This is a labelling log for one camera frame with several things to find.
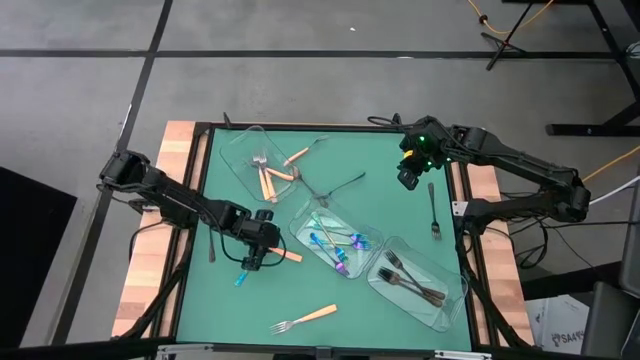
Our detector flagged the black metal crossbar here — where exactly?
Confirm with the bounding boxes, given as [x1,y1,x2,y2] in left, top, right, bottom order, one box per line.
[0,337,640,360]

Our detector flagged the white printed box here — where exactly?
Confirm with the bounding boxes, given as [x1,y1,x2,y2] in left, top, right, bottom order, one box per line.
[524,293,591,357]

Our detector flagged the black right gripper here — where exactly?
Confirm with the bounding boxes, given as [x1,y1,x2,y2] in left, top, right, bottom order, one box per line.
[398,115,452,174]

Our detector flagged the black cabinet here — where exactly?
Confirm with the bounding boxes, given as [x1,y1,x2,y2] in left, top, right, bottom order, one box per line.
[0,166,79,351]

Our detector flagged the black tripod stand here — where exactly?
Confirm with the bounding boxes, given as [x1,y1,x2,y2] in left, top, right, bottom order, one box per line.
[479,0,540,72]

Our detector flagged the dark grey chair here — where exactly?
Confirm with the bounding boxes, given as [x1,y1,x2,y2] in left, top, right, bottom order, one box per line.
[579,169,640,360]

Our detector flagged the looped black floor cable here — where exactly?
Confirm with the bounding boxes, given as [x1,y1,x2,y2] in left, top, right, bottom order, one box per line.
[513,227,550,272]

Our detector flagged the clear plastic tray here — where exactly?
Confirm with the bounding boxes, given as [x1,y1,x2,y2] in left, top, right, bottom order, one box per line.
[218,124,302,205]
[366,235,470,331]
[287,195,385,282]

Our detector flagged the yellow power cable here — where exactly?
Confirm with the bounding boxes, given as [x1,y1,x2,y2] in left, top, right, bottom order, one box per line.
[582,144,640,184]

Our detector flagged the light grey cable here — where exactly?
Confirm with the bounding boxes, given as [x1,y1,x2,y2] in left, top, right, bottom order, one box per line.
[588,174,640,206]

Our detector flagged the orange extension cable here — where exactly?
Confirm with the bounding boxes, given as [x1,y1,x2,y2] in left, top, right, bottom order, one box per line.
[466,0,557,36]

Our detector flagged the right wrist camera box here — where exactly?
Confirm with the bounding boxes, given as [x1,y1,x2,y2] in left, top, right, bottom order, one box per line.
[396,166,422,192]

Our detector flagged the green table mat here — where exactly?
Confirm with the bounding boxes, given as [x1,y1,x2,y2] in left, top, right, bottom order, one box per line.
[175,127,474,351]

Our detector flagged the black left camera cable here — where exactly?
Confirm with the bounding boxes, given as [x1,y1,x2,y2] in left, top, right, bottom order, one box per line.
[219,232,289,269]

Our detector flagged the black left arm base cable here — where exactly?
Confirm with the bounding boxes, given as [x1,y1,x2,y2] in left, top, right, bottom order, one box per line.
[128,217,174,264]

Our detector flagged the black metal table frame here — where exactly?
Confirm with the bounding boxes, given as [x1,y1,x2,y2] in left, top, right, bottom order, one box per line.
[112,119,535,351]

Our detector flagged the straight black floor cable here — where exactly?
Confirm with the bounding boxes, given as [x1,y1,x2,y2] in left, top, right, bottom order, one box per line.
[542,219,640,227]

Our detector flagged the black desk leg frame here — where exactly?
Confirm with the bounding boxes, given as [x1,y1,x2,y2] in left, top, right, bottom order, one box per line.
[501,0,640,137]

